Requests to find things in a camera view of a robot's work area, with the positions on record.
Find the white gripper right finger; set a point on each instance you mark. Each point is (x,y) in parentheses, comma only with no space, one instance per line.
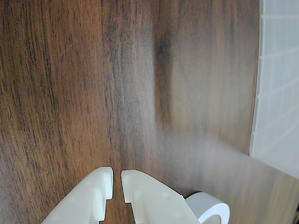
(154,205)

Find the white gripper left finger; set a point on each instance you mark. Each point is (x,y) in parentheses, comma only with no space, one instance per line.
(86,200)

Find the clear plastic storage box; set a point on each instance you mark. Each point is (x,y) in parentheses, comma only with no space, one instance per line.
(278,93)

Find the white tape roll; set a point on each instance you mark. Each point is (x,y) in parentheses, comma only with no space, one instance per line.
(210,203)

